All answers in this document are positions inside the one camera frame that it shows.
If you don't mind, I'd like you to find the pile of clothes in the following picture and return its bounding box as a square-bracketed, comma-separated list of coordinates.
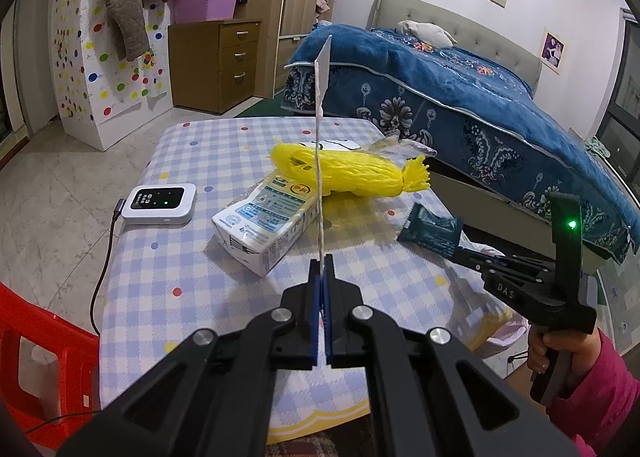
[314, 0, 342, 29]

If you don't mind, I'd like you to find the red plastic stool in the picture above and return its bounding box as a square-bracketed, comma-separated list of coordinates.
[0, 281, 104, 429]

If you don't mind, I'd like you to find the grey pillow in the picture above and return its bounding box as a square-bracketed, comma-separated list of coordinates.
[395, 19, 459, 48]

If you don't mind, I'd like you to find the black cable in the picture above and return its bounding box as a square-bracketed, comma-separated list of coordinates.
[20, 196, 126, 436]

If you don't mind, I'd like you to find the printed milk carton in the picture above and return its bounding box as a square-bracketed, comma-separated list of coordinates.
[210, 168, 321, 278]

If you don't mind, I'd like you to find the dark framed window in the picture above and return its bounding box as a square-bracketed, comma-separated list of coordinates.
[596, 7, 640, 189]

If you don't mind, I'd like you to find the yellow foam fruit net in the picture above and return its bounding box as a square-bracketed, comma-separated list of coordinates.
[269, 140, 432, 199]

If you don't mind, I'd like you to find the checkered tablecloth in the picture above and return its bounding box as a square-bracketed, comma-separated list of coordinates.
[97, 116, 514, 444]

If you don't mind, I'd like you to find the blue floral blanket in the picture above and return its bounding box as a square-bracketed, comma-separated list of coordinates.
[280, 22, 640, 266]

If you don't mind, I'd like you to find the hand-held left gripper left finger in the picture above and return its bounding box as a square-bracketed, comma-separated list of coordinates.
[60, 259, 321, 457]

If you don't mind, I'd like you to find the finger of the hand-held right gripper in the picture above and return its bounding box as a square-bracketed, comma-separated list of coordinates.
[454, 243, 554, 269]
[467, 262, 543, 284]

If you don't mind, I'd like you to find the white paper card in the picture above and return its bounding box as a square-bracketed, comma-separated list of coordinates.
[283, 35, 334, 269]

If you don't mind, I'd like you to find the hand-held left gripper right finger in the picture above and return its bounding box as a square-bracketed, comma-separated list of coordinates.
[322, 254, 581, 457]

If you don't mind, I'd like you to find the small wall photo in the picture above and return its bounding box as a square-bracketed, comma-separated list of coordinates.
[540, 26, 566, 71]

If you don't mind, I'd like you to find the green floor mat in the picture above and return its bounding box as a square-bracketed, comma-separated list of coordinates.
[233, 96, 287, 119]

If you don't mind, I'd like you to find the person's right forearm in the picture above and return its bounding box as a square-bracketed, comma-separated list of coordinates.
[547, 331, 640, 457]

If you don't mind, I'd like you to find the dark teal wrapper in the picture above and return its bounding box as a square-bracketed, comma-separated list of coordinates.
[397, 202, 464, 261]

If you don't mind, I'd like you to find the purple plastic basket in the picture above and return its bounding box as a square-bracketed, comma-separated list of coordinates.
[172, 0, 239, 24]

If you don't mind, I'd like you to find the polka dot cabinet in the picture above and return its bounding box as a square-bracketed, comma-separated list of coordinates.
[47, 0, 174, 152]

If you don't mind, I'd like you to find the grey upholstered bed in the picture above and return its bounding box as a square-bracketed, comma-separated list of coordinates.
[279, 0, 640, 269]

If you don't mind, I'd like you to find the person's right hand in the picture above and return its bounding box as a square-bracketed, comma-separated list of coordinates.
[527, 325, 602, 376]

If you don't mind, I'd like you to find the clear plastic wrapper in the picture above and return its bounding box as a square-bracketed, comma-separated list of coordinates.
[369, 134, 439, 163]

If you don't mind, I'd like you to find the wooden drawer cabinet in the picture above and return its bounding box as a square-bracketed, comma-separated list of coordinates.
[167, 19, 264, 116]

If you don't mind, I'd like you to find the green cloth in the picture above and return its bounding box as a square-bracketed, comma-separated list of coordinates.
[582, 136, 612, 158]

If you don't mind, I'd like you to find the white portable router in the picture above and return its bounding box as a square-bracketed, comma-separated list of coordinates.
[122, 184, 197, 227]

